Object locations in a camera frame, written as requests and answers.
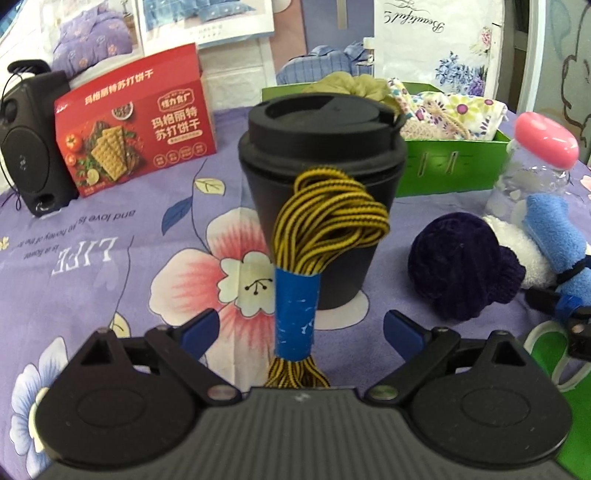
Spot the clear jar with pink lid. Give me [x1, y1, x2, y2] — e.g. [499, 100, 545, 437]
[485, 112, 580, 221]

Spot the yellow black cord bundle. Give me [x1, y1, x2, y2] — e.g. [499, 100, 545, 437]
[263, 167, 391, 389]

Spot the red cracker box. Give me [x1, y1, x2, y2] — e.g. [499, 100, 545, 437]
[54, 43, 218, 199]

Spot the green cardboard box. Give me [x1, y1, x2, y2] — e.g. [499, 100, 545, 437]
[262, 80, 514, 198]

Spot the blue bedding picture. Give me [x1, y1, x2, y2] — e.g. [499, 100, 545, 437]
[137, 0, 276, 48]

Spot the white plush cloth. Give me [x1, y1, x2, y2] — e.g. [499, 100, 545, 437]
[482, 215, 555, 289]

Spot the olive green mesh bath pouf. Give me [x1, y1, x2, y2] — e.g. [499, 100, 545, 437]
[302, 71, 402, 114]

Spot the purple floral bedsheet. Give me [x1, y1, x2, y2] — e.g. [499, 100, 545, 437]
[0, 99, 591, 480]

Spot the white floral packaging sheet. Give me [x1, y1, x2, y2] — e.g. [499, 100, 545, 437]
[372, 0, 511, 112]

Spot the floral print cloth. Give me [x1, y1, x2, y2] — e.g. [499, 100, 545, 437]
[385, 78, 509, 141]

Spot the black speaker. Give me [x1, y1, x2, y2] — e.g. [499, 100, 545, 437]
[0, 60, 80, 219]

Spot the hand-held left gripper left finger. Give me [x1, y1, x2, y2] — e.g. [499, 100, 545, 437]
[69, 308, 243, 407]

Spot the blue fuzzy cloth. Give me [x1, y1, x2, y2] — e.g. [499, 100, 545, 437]
[522, 194, 591, 296]

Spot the black cup with lid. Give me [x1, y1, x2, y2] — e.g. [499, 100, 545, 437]
[238, 93, 408, 311]

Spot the dark purple knitted cloth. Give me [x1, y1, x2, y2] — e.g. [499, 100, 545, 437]
[407, 211, 527, 321]

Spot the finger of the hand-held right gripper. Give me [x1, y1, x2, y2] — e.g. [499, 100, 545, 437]
[554, 255, 591, 288]
[526, 290, 591, 325]

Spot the frosted glass door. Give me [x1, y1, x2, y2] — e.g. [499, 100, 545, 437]
[508, 0, 591, 163]

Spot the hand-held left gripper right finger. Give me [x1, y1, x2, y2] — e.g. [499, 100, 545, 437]
[365, 310, 532, 407]

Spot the plaid bedding picture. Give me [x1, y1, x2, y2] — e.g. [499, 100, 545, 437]
[274, 0, 376, 87]

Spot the purple bedding picture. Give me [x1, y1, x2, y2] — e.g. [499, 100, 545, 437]
[50, 0, 145, 80]

